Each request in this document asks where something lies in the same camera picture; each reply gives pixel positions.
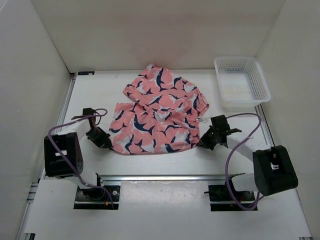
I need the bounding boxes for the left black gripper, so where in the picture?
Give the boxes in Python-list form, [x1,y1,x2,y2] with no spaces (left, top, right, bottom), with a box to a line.
[85,126,112,149]

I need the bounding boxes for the pink shark print shorts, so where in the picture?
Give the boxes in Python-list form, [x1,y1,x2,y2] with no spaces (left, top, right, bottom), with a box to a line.
[109,64,210,155]

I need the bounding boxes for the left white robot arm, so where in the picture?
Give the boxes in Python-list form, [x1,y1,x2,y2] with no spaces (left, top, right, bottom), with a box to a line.
[44,107,113,200]

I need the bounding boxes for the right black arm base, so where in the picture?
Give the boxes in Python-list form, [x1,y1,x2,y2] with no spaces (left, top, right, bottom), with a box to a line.
[204,185,256,212]

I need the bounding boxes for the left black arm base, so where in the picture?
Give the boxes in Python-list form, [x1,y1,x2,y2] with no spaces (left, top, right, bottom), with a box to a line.
[73,185,121,210]

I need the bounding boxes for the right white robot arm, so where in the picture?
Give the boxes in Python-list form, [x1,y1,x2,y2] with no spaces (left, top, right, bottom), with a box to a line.
[196,115,299,200]

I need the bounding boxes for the white plastic mesh basket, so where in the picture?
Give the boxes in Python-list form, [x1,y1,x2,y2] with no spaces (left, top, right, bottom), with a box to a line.
[214,56,271,109]

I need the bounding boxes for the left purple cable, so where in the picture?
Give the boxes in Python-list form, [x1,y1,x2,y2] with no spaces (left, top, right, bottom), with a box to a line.
[47,107,116,210]

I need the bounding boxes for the aluminium front rail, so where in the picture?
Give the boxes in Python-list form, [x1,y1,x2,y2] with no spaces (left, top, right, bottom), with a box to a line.
[101,174,226,182]

